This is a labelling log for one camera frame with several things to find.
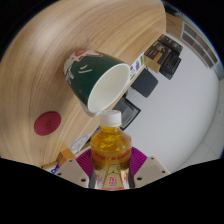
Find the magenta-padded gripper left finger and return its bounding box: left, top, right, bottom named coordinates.
left=53, top=148, right=96, bottom=188

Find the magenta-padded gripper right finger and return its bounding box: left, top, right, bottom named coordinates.
left=128, top=146, right=172, bottom=188

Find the yellow tea bottle white cap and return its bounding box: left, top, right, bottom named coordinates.
left=89, top=109, right=133, bottom=191

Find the round white disc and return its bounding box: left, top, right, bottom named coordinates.
left=69, top=133, right=93, bottom=156

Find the small tan box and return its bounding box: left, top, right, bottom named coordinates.
left=41, top=160, right=59, bottom=171

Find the black mesh-back office chair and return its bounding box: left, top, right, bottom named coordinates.
left=111, top=96, right=142, bottom=131

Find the flat round red coaster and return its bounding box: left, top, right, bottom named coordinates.
left=33, top=110, right=63, bottom=137

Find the black solid-back office chair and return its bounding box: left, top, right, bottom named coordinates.
left=130, top=66, right=159, bottom=99

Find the green and white mug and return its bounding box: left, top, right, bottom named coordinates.
left=63, top=49, right=131, bottom=118

